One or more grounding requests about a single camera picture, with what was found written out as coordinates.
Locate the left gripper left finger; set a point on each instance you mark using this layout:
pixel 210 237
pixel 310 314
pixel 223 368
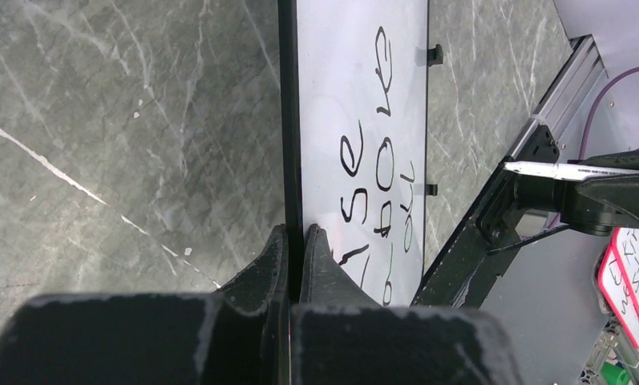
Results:
pixel 238 334

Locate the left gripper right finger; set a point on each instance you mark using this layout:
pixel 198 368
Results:
pixel 339 335

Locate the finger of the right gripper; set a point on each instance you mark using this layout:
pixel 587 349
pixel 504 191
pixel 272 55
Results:
pixel 618 192
pixel 623 160

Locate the white whiteboard marker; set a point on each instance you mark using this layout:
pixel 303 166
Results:
pixel 561 171

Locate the white whiteboard black frame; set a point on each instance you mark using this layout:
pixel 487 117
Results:
pixel 354 92

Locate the red framed sign board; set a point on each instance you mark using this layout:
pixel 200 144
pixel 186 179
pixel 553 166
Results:
pixel 618 280

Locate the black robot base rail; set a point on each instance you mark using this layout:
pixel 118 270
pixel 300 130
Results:
pixel 463 274

